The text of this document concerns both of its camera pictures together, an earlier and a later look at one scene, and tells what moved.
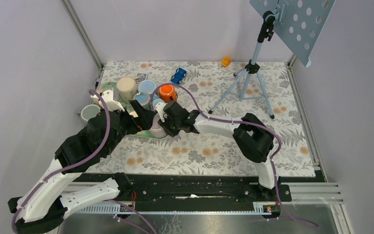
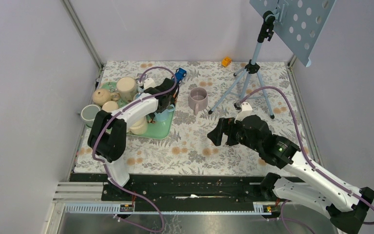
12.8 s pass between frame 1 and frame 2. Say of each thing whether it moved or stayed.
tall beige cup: stayed
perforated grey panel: stayed
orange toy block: stayed
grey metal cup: stayed
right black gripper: moved
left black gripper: moved
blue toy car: stayed
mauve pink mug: moved
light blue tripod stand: stayed
